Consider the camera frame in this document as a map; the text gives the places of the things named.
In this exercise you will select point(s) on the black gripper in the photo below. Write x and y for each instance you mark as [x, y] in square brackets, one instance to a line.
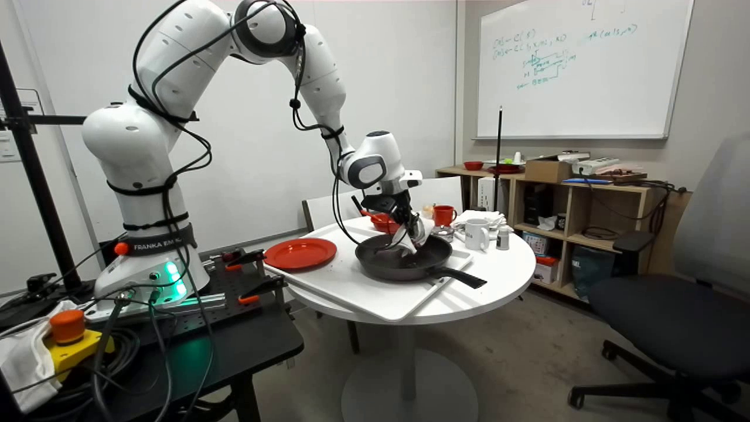
[390, 206]

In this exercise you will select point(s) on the black frying pan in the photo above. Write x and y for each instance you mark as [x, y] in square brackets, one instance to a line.
[390, 265]

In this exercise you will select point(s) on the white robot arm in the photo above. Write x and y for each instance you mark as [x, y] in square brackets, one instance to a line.
[136, 149]

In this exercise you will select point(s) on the red cup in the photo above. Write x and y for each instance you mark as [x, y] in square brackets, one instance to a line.
[444, 213]

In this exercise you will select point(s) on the white tray board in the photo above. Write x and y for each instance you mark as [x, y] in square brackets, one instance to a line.
[352, 293]

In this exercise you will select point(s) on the small red bowl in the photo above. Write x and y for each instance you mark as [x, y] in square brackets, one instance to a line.
[472, 165]

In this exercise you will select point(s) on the small silver can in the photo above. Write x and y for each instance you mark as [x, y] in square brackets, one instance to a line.
[502, 237]

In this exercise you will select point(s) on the round white table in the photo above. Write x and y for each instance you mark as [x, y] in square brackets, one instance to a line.
[492, 281]

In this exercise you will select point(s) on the red plate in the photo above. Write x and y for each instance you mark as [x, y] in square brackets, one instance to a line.
[301, 253]

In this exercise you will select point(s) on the red dish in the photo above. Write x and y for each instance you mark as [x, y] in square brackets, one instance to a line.
[506, 166]

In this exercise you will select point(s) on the thin black pole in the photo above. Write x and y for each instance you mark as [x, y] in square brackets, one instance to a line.
[501, 154]

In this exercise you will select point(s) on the small cardboard box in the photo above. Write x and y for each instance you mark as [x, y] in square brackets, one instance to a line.
[547, 170]

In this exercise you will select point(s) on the wooden shelf unit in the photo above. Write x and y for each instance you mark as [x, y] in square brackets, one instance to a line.
[577, 212]

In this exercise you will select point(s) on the stack of books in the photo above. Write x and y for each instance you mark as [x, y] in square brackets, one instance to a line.
[601, 166]

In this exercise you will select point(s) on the black work table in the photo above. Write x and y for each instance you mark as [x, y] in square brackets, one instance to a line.
[236, 342]

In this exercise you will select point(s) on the whiteboard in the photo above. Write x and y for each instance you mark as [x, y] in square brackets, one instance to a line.
[587, 71]

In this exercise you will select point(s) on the grey office chair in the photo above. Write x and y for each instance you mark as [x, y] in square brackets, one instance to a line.
[670, 320]

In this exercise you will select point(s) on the orange emergency stop button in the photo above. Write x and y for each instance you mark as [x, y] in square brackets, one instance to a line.
[69, 328]

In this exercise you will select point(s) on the black upright stand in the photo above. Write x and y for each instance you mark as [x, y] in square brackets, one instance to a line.
[35, 179]

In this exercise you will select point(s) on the white crumpled cloth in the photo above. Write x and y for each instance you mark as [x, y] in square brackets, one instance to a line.
[25, 367]

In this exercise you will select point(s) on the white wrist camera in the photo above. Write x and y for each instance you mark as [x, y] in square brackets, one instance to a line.
[409, 179]

